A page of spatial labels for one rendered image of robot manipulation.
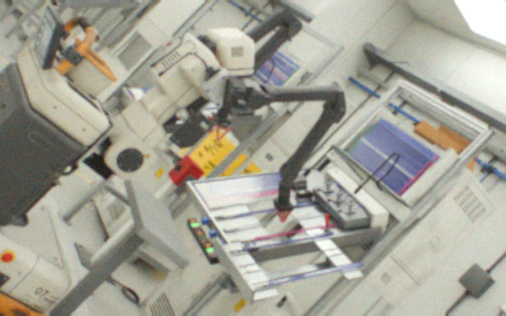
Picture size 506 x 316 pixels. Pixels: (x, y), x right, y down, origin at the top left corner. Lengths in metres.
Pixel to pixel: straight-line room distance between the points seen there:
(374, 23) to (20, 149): 4.55
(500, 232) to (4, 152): 3.24
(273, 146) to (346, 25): 2.25
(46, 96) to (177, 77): 0.52
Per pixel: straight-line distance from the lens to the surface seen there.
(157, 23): 7.33
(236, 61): 2.68
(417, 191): 3.09
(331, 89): 2.73
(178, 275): 3.57
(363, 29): 6.45
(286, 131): 4.37
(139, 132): 2.66
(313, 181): 3.48
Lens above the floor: 1.15
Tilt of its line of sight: 1 degrees up
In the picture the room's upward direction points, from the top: 45 degrees clockwise
